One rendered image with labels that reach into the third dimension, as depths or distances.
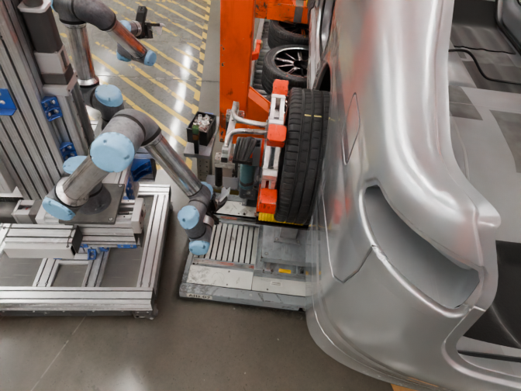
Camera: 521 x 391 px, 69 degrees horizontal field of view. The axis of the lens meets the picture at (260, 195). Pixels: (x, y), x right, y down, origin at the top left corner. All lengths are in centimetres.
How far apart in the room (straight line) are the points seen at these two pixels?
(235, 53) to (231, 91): 22
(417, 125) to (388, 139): 6
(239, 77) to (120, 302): 134
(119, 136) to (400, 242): 82
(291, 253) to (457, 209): 162
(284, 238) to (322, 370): 75
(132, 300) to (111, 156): 110
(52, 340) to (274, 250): 129
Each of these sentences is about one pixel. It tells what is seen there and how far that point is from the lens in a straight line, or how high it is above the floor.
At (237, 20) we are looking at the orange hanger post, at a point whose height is 130.
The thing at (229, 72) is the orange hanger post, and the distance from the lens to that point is 216.
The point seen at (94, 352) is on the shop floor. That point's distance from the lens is 232.
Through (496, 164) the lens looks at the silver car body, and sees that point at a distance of 201.
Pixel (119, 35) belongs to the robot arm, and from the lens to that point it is 193.
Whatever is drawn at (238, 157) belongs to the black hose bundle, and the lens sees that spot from 166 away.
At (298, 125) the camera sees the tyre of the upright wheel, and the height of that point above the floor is 115.
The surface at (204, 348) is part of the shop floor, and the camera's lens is 223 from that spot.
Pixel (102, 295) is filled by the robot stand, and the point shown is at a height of 23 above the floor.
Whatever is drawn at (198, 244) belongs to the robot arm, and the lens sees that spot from 143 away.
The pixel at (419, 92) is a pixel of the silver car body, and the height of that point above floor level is 168.
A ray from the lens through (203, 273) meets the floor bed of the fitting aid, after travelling 234.
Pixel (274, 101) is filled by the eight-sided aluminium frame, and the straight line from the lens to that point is 177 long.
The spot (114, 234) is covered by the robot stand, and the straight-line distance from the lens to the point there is 183.
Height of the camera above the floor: 209
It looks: 47 degrees down
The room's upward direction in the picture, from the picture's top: 7 degrees clockwise
